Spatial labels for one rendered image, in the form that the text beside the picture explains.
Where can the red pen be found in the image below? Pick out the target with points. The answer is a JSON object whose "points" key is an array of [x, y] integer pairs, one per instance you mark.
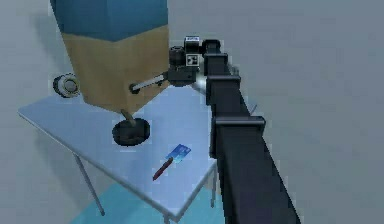
{"points": [[162, 169]]}

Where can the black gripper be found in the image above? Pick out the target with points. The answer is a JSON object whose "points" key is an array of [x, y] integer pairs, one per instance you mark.
{"points": [[180, 75]]}

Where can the tan box with blue top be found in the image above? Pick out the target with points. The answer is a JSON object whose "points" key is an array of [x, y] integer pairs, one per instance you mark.
{"points": [[113, 56]]}

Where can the blue card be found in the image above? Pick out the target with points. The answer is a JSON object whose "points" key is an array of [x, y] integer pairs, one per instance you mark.
{"points": [[179, 153]]}

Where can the pale blue grey table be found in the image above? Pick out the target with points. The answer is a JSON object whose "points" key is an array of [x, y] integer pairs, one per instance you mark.
{"points": [[100, 133]]}

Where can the black round pan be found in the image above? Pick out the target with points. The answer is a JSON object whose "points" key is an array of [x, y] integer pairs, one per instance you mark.
{"points": [[131, 132]]}

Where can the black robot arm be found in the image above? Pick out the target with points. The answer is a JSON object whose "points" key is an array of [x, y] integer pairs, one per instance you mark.
{"points": [[243, 160]]}

